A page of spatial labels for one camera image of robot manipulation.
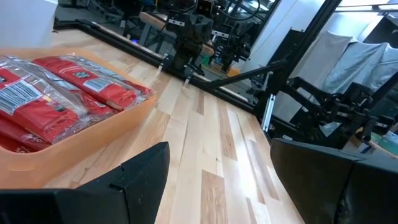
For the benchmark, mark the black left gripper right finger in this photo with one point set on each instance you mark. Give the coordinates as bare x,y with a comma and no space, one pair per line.
326,186

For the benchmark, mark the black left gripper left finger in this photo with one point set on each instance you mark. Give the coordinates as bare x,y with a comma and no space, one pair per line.
133,186

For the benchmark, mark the red popcorn bag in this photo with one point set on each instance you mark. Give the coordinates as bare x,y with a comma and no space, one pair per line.
12,137
40,118
102,84

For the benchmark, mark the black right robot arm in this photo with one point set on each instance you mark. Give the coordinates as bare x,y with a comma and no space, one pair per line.
329,109

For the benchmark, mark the black background robot arm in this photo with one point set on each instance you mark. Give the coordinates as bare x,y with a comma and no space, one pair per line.
192,34

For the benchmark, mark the orange plastic basket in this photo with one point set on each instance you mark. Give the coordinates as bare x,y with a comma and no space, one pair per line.
77,149

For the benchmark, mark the grey fabric cover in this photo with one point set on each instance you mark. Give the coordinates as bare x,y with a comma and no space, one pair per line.
357,62

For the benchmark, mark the white hexagonal plant pot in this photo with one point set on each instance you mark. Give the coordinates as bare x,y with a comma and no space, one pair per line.
25,21

